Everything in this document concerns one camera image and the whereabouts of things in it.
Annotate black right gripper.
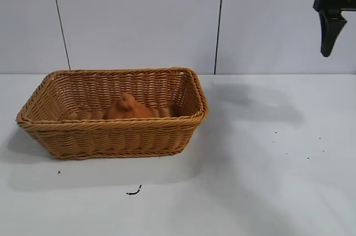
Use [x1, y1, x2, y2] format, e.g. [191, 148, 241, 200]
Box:
[313, 0, 356, 58]

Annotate brown bread roll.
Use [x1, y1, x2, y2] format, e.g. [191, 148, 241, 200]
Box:
[105, 92, 155, 121]

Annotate woven wicker basket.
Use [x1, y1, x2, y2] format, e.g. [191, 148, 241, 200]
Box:
[16, 66, 210, 160]

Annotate small black thread scrap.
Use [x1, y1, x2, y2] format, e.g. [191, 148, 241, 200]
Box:
[126, 184, 143, 196]

